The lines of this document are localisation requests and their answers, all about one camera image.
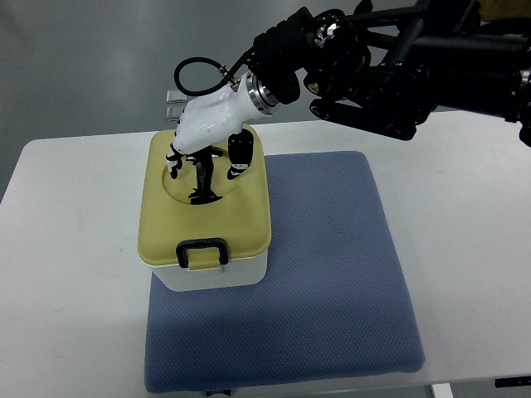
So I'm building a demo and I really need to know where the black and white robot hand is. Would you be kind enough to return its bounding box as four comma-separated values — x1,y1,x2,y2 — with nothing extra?
166,75,261,179

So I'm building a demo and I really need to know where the black lid handle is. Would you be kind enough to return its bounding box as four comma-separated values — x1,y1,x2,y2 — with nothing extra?
186,146,223,205

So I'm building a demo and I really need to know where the yellow storage box lid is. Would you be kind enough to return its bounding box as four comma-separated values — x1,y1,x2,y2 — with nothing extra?
138,126,271,270

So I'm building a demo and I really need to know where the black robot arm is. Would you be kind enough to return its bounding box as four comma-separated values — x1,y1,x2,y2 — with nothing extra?
172,1,530,154

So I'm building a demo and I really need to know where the white storage box base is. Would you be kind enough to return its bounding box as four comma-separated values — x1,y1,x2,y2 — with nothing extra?
148,250,268,292

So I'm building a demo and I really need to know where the cardboard box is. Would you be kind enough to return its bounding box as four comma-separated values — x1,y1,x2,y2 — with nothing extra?
479,0,530,22

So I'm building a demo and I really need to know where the upper floor socket plate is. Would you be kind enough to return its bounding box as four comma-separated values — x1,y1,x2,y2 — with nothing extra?
166,89,188,104

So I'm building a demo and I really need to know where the blue front latch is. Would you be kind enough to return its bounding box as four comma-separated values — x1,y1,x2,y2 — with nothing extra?
175,237,229,269

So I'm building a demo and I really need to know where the blue mesh cushion mat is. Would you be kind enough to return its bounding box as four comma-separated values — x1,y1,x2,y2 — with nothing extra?
144,151,425,393

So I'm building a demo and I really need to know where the black table control panel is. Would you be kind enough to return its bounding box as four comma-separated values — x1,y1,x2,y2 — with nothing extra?
494,376,531,388

